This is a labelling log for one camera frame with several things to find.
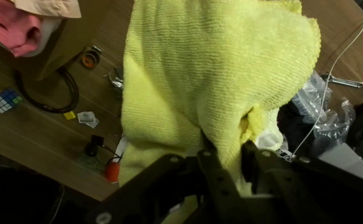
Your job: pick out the small yellow sticky note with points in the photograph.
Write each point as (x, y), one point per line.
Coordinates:
(70, 114)

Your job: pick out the peach fabric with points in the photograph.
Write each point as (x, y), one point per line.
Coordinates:
(49, 7)

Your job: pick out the silver metal tool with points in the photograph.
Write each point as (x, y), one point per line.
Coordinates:
(348, 82)

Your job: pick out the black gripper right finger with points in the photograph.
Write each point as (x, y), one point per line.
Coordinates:
(257, 165)

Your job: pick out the small silver metal part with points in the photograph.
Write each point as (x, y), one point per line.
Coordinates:
(116, 81)

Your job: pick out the small white packet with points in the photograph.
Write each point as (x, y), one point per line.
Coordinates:
(88, 118)

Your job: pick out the grey laptop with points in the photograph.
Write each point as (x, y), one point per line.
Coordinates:
(351, 162)

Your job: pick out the yellow towel fabric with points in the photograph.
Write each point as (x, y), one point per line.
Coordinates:
(211, 74)

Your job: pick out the black fabric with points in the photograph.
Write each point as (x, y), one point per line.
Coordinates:
(294, 119)

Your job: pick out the Rubik's cube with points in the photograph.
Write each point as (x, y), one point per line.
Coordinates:
(6, 101)

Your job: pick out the clear plastic bag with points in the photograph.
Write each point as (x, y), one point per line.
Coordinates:
(314, 99)

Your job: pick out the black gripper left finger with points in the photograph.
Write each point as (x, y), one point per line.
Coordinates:
(219, 181)

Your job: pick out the pink fabric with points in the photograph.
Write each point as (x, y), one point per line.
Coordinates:
(12, 28)

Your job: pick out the small orange tape roll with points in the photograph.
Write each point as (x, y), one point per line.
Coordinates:
(90, 59)

